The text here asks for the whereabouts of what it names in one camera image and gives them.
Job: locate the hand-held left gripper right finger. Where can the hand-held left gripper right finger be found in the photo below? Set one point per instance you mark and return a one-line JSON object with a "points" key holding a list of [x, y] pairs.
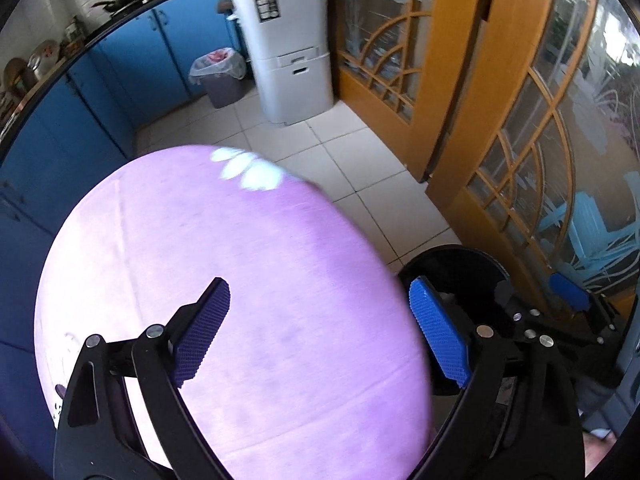
{"points": [[440, 330]]}

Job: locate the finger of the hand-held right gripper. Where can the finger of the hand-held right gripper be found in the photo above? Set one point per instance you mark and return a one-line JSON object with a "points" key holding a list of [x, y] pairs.
{"points": [[570, 291], [507, 300]]}

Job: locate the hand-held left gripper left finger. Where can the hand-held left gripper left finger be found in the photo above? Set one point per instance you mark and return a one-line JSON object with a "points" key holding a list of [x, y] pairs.
{"points": [[202, 330]]}

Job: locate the black trash bin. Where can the black trash bin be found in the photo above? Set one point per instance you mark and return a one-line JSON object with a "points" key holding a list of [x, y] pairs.
{"points": [[450, 265]]}

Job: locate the purple tablecloth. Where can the purple tablecloth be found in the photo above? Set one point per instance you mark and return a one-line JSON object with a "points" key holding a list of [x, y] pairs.
{"points": [[275, 285]]}

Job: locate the wooden etched glass door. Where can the wooden etched glass door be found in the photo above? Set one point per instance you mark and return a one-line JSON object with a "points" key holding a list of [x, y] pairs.
{"points": [[400, 60], [550, 160]]}

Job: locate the grey bin with white bag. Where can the grey bin with white bag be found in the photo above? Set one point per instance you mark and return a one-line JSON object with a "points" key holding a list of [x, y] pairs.
{"points": [[220, 75]]}

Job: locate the white storage cabinet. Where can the white storage cabinet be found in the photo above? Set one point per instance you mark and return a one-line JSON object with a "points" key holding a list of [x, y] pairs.
{"points": [[290, 60]]}

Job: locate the black kitchen countertop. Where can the black kitchen countertop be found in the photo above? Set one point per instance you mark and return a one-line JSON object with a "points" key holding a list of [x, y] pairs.
{"points": [[75, 55]]}

